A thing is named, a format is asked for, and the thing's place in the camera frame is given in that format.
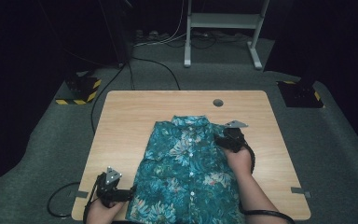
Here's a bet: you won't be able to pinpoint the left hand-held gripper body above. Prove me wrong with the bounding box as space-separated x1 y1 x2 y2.
95 166 131 209

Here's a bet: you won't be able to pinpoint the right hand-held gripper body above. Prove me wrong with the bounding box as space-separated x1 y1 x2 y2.
223 119 250 154

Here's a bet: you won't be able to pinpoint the teal floral button shirt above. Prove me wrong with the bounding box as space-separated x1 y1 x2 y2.
125 115 246 224

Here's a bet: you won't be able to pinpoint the person's right hand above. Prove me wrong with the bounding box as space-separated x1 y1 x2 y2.
224 147 254 177

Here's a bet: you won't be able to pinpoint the person's left hand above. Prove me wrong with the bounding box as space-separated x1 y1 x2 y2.
85 199 126 224

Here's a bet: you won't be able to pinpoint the grey tape strip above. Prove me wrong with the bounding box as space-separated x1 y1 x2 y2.
69 189 90 200
290 186 312 199

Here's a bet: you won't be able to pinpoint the black stand base yellow corners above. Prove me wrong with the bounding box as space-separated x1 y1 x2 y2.
276 79 326 109

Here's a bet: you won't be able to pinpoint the black yellow striped stand base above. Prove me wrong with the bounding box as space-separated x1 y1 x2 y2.
55 74 103 105

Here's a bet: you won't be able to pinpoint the white metal stand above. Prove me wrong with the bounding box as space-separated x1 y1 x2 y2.
184 0 270 70

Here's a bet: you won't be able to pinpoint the dark power strip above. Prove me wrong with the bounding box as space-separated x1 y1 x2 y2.
134 29 171 43

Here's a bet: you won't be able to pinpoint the looped black floor cable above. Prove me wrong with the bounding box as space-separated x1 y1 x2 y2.
47 181 82 218

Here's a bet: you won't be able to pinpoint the curved black floor cable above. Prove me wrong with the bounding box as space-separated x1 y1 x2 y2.
131 56 182 91

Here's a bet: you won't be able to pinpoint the long black floor cable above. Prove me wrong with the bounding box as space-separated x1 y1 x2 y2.
89 62 129 135

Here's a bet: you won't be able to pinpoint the tangled black cables under stand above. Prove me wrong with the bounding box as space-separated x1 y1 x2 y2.
190 29 250 50

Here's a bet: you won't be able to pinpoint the white cable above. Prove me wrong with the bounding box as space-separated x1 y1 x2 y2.
133 0 188 49

